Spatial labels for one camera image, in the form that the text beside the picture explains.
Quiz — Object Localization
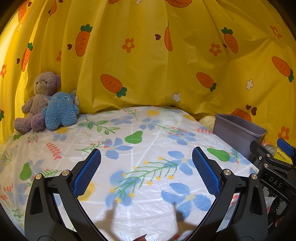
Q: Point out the grey plastic trash bin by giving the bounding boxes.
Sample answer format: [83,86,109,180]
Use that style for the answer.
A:
[213,114,268,161]

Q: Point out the yellow tissue pack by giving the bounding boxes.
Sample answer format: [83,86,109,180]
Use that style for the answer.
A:
[273,147,293,165]

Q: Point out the cream plush toy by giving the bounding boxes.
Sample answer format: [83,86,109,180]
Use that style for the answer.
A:
[199,115,215,131]

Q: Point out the floral plastic bed sheet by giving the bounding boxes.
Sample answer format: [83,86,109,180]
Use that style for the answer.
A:
[1,107,258,240]

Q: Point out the yellow carrot print curtain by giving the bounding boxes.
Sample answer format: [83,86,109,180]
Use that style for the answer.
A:
[1,1,295,144]

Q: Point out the blue plush monster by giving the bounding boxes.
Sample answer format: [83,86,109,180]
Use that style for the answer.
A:
[42,91,79,131]

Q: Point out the purple teddy bear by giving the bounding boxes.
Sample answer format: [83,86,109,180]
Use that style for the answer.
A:
[14,71,61,135]

